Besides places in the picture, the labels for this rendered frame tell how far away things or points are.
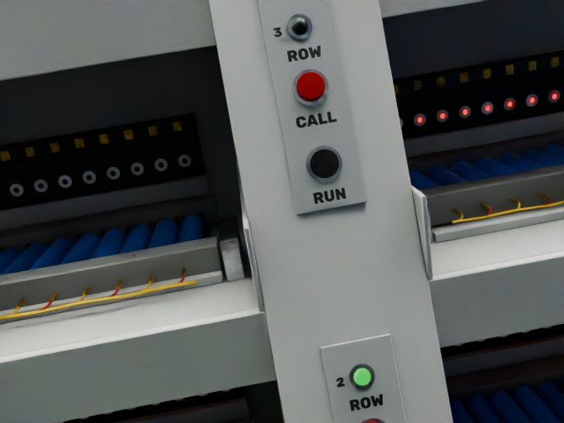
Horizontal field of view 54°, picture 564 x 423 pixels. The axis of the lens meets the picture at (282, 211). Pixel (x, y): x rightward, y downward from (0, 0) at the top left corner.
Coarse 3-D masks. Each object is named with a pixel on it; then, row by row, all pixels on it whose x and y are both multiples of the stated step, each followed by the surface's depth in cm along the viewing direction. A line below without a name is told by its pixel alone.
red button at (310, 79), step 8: (312, 72) 31; (304, 80) 31; (312, 80) 31; (320, 80) 31; (296, 88) 31; (304, 88) 31; (312, 88) 31; (320, 88) 31; (304, 96) 31; (312, 96) 31; (320, 96) 31
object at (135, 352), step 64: (128, 192) 48; (192, 192) 48; (64, 320) 34; (128, 320) 33; (192, 320) 32; (256, 320) 31; (0, 384) 31; (64, 384) 31; (128, 384) 32; (192, 384) 32
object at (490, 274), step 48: (432, 96) 49; (480, 96) 49; (528, 96) 49; (432, 144) 49; (480, 144) 50; (528, 144) 48; (432, 192) 39; (480, 192) 39; (528, 192) 39; (432, 240) 37; (480, 240) 36; (528, 240) 35; (432, 288) 32; (480, 288) 32; (528, 288) 32; (480, 336) 33
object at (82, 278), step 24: (216, 240) 36; (72, 264) 36; (96, 264) 36; (120, 264) 35; (144, 264) 35; (168, 264) 36; (192, 264) 36; (216, 264) 36; (0, 288) 35; (24, 288) 35; (48, 288) 35; (72, 288) 35; (96, 288) 36; (120, 288) 36; (168, 288) 34; (24, 312) 34
